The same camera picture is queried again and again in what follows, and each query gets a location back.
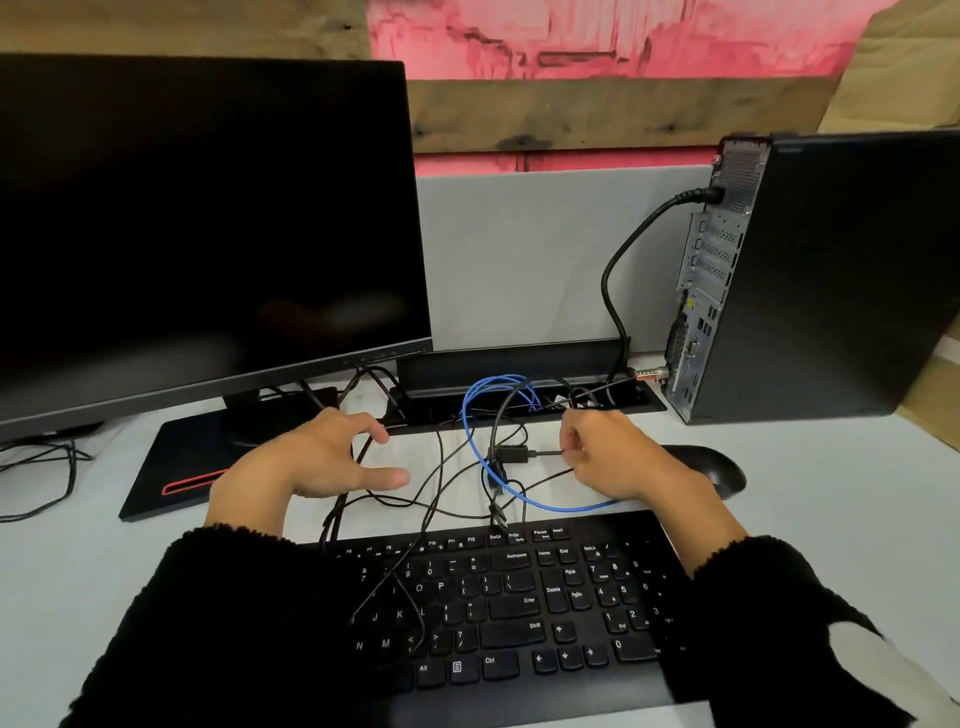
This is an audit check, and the person's right hand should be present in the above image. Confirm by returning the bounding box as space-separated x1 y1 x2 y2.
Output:
558 408 695 504

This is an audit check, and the person's left hand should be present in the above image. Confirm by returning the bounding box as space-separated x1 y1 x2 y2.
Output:
221 408 412 502

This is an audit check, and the black monitor cable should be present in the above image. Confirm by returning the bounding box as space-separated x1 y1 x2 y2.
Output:
258 365 410 545

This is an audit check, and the black video adapter cable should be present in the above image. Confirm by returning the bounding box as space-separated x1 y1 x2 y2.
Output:
487 442 571 470

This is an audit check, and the thin black keyboard cable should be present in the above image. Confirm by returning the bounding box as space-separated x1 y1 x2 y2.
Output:
348 419 526 669

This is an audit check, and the blue network cable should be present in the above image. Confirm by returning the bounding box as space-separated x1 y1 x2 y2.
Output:
459 373 624 515

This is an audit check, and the thick black power cable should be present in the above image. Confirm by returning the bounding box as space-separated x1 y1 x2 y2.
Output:
599 185 727 391

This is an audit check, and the black desktop tower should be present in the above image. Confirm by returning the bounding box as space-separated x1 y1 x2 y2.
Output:
663 128 960 427

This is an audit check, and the person's left forearm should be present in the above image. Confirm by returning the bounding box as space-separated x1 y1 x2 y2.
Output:
63 468 354 728

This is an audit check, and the person's right forearm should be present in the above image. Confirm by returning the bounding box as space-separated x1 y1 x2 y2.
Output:
644 472 960 728

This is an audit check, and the black mouse with red wheel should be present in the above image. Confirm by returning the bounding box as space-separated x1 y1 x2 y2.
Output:
659 444 749 502

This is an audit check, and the white desk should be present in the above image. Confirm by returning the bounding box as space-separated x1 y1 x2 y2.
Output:
0 352 960 728

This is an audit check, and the black computer monitor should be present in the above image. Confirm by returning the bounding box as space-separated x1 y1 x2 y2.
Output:
0 52 435 524

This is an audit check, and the black keyboard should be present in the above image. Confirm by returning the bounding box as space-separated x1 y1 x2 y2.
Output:
299 509 714 728

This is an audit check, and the narrow brown cardboard panel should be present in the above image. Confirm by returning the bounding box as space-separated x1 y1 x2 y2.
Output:
896 352 960 451

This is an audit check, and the long weathered wooden plank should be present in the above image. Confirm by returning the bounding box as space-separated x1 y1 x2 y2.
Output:
404 74 841 155

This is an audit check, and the plain brown cardboard sheet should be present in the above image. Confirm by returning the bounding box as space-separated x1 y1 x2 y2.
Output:
817 0 960 136

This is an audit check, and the thin black loose cable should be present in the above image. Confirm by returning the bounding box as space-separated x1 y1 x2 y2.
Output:
0 440 95 524

